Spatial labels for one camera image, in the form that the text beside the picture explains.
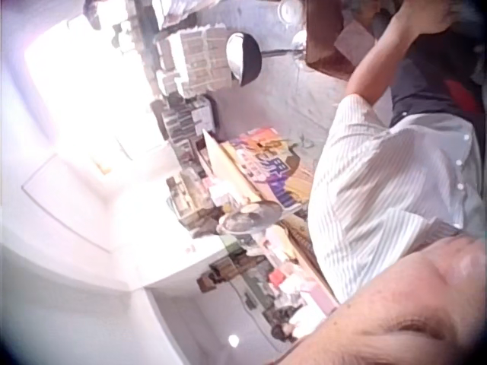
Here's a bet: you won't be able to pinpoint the person's left hand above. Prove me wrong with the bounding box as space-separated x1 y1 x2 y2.
395 0 462 36

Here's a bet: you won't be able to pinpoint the person's legs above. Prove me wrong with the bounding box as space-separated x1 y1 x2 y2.
388 23 487 129

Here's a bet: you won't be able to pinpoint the brown cardboard box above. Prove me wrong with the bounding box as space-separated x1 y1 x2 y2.
303 0 377 81

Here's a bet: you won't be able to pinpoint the black round stool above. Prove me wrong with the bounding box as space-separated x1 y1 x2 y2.
225 29 310 87

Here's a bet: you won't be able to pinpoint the colourful printed poster board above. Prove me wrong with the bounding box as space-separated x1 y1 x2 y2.
202 126 317 212

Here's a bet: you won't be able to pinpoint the stack of pale cartons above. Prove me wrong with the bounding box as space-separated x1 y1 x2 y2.
154 25 234 98

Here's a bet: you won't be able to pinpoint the round metal dish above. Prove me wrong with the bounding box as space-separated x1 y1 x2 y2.
215 200 285 235

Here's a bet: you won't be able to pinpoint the rack of dark small boxes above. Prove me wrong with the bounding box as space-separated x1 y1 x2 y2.
151 94 218 154

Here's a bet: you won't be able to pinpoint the cluttered glass display counter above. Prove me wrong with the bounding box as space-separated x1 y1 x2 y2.
165 167 340 345

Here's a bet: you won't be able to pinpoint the white cabinet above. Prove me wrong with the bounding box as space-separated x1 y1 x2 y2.
21 151 230 294

